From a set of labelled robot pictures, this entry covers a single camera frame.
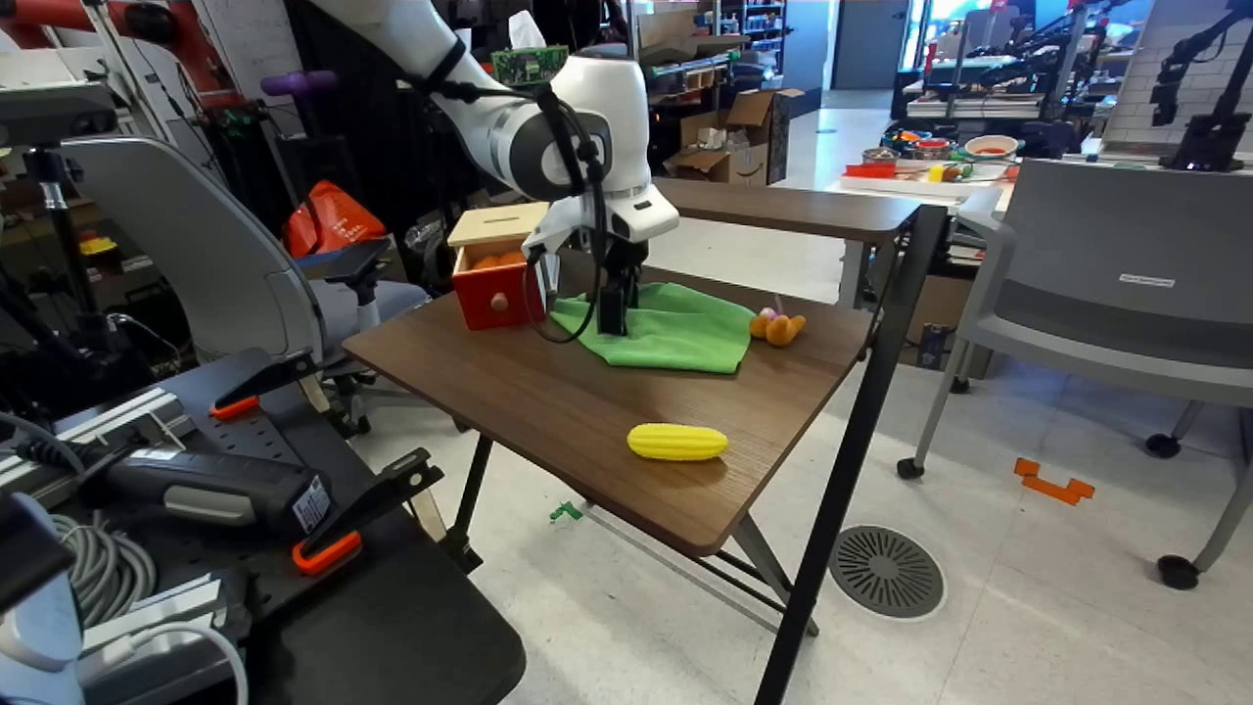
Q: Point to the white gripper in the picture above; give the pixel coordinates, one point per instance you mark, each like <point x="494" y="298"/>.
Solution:
<point x="623" y="225"/>

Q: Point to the green towel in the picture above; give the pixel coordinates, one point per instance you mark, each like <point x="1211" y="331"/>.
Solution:
<point x="679" y="336"/>

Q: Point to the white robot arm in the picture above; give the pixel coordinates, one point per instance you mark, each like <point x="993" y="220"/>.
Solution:
<point x="512" y="113"/>

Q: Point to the brown wooden desk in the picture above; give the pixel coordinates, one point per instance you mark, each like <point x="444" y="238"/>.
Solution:
<point x="679" y="395"/>

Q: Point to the red wooden drawer box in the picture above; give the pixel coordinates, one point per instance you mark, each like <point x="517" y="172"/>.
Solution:
<point x="494" y="279"/>

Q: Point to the yellow banana toy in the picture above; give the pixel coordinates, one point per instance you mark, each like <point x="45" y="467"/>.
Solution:
<point x="677" y="439"/>

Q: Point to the orange plush toy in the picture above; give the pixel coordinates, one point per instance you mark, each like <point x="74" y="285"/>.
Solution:
<point x="780" y="328"/>

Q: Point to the cardboard box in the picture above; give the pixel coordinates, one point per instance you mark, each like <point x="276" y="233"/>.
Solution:
<point x="730" y="138"/>

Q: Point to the green circuit board box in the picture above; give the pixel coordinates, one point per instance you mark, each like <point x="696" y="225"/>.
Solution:
<point x="512" y="63"/>

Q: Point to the orange bag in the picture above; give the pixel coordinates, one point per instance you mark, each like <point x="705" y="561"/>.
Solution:
<point x="335" y="217"/>

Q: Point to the white table with toys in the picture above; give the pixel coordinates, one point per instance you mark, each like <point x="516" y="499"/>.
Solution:
<point x="931" y="172"/>

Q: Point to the black clamp orange tip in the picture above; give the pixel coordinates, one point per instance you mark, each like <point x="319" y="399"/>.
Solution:
<point x="353" y="519"/>
<point x="259" y="387"/>

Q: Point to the round floor drain cover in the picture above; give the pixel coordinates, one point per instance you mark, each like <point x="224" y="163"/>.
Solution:
<point x="886" y="571"/>

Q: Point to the grey office chair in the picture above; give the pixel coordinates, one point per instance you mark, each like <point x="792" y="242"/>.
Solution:
<point x="217" y="267"/>

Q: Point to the black handheld device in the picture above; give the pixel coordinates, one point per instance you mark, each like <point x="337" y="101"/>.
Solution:
<point x="217" y="493"/>

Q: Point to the orange floor marker piece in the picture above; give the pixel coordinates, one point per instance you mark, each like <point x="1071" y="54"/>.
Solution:
<point x="1053" y="485"/>

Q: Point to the grey rolling chair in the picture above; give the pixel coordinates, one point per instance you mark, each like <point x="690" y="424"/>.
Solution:
<point x="1123" y="296"/>

